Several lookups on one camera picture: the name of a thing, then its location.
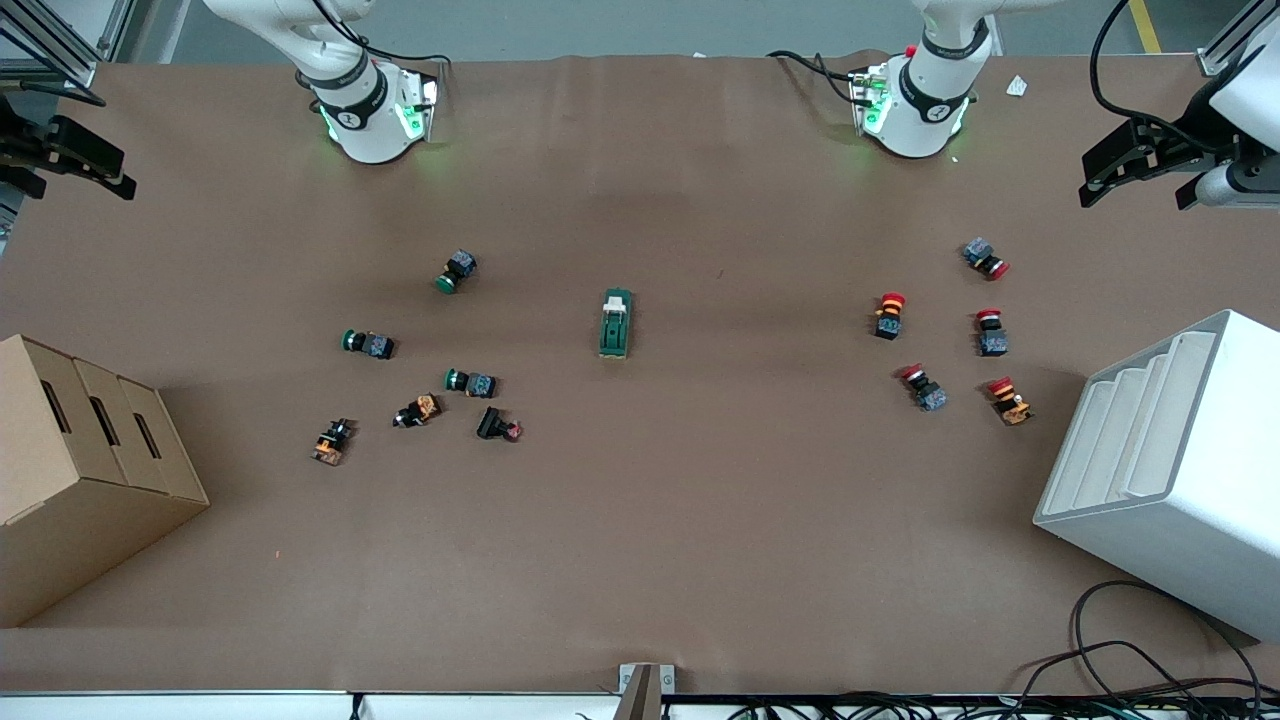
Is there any green load switch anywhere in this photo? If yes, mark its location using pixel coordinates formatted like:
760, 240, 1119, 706
598, 288, 635, 359

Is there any cardboard box with slot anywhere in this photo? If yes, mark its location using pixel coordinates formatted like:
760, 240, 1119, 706
117, 375, 211, 526
72, 357, 156, 561
0, 335, 106, 626

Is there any red button orange block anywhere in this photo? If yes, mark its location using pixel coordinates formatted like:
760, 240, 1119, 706
987, 376, 1035, 427

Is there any white stepped sorting rack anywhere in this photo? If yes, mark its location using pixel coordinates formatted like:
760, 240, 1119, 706
1033, 309, 1280, 643

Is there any brown paper table cover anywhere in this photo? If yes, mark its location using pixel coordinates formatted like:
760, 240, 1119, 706
0, 50, 1280, 696

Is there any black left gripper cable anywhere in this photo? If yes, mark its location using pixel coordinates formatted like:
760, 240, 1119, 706
1089, 0, 1216, 131

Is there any aluminium frame profile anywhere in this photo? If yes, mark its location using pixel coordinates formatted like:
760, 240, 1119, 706
0, 0, 136, 89
1195, 0, 1280, 78

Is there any black left base cable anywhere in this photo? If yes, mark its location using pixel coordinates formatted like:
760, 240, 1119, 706
768, 50, 873, 103

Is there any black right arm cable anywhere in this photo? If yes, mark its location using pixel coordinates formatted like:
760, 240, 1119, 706
310, 0, 451, 67

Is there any black looped floor cable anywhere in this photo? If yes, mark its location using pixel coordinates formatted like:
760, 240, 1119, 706
1071, 580, 1263, 703

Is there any white table edge rail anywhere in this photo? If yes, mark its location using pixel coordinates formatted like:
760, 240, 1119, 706
0, 688, 1280, 720

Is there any grey metal bracket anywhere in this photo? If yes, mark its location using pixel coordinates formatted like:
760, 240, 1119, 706
618, 663, 676, 720

